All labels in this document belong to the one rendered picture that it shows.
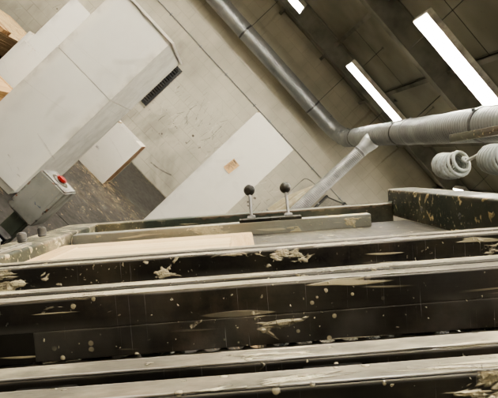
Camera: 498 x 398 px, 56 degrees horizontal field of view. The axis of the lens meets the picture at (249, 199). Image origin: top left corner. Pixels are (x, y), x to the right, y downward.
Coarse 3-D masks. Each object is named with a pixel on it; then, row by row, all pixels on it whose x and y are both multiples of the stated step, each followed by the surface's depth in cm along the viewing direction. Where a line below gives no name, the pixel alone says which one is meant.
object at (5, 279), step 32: (128, 256) 78; (160, 256) 76; (192, 256) 75; (224, 256) 75; (256, 256) 75; (288, 256) 75; (320, 256) 75; (352, 256) 75; (384, 256) 75; (416, 256) 75; (448, 256) 75; (0, 288) 74; (32, 288) 74
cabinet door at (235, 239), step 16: (144, 240) 140; (160, 240) 137; (176, 240) 136; (192, 240) 134; (208, 240) 132; (224, 240) 130; (240, 240) 125; (48, 256) 121; (64, 256) 121; (80, 256) 119; (96, 256) 117
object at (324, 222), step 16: (208, 224) 152; (224, 224) 149; (240, 224) 149; (256, 224) 149; (272, 224) 149; (288, 224) 150; (304, 224) 150; (320, 224) 150; (336, 224) 150; (352, 224) 150; (368, 224) 150; (80, 240) 149; (96, 240) 149; (112, 240) 149; (128, 240) 149
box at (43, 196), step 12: (36, 180) 165; (48, 180) 165; (24, 192) 165; (36, 192) 165; (48, 192) 166; (60, 192) 166; (72, 192) 174; (12, 204) 165; (24, 204) 166; (36, 204) 166; (48, 204) 166; (60, 204) 172; (24, 216) 166; (36, 216) 166; (48, 216) 174
